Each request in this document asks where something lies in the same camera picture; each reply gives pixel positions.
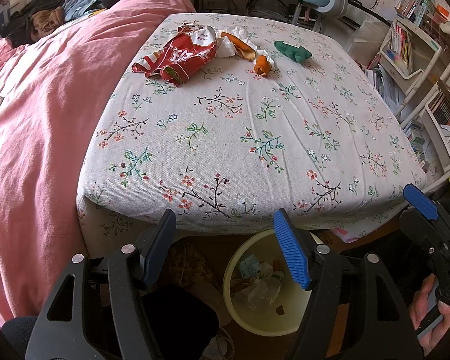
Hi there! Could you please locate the row of thin books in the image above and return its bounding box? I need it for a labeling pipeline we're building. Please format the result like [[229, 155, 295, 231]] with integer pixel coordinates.
[[390, 22, 413, 74]]

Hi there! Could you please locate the white slipper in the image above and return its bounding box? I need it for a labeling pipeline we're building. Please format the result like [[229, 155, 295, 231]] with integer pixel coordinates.
[[189, 280, 233, 325]]

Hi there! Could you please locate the stack of papers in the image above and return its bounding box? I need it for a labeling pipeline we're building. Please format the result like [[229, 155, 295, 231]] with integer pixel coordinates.
[[367, 65, 409, 109]]

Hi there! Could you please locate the orange peel with tissue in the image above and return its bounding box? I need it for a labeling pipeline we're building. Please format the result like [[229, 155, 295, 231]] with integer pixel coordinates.
[[214, 26, 274, 64]]

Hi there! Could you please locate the large white tissue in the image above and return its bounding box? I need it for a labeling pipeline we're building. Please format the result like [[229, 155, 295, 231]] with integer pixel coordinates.
[[234, 275, 282, 312]]

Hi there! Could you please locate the stack of colourful books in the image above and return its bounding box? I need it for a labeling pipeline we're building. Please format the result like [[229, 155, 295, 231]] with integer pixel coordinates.
[[403, 120, 430, 166]]

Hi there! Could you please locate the green wrapper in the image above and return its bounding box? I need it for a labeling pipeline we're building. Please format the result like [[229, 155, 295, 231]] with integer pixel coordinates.
[[274, 40, 313, 62]]

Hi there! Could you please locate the person's right hand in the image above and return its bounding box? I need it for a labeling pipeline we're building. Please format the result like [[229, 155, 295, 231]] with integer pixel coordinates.
[[409, 274, 450, 353]]

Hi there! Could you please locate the pile of clothes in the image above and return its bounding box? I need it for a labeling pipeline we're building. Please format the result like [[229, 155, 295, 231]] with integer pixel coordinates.
[[7, 0, 173, 42]]

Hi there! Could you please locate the red snack bag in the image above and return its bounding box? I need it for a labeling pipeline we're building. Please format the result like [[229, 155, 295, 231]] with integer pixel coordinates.
[[131, 22, 218, 86]]

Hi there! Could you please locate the white book rack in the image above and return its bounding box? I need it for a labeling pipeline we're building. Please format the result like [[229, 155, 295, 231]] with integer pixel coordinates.
[[364, 19, 450, 166]]

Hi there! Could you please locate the white plastic bag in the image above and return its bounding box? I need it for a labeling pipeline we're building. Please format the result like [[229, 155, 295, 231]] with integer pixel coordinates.
[[347, 17, 391, 57]]

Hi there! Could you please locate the small orange peel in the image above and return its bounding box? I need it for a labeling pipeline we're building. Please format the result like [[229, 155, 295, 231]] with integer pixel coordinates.
[[253, 55, 272, 76]]

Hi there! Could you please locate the blue drink carton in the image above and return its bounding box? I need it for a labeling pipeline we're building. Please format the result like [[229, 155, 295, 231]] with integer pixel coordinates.
[[239, 256, 261, 279]]

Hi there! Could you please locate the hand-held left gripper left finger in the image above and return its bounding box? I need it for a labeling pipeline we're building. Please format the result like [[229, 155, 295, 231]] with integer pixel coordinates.
[[25, 209, 178, 360]]

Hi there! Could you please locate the cream plastic trash bin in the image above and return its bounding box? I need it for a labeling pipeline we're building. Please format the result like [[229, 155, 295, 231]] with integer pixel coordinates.
[[223, 229, 325, 336]]

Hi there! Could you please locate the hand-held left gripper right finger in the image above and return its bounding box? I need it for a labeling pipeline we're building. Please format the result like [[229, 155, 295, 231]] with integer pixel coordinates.
[[273, 209, 424, 360]]

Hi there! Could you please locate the pink blanket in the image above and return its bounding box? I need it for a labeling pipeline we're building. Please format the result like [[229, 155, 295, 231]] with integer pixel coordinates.
[[0, 0, 197, 327]]

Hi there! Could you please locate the brown patterned cloth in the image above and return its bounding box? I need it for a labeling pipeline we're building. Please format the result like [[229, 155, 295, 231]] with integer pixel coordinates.
[[165, 238, 226, 297]]

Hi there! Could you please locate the row of upright books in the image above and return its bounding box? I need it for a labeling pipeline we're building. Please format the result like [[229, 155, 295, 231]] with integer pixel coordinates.
[[401, 0, 436, 19]]

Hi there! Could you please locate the long orange peel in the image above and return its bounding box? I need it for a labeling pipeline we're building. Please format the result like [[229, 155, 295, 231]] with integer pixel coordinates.
[[220, 32, 257, 62]]

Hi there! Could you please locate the floral tablecloth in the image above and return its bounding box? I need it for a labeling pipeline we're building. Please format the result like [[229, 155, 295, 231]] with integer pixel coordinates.
[[77, 12, 428, 233]]

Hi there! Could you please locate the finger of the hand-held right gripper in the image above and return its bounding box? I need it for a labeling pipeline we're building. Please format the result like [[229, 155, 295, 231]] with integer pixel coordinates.
[[399, 184, 450, 267]]

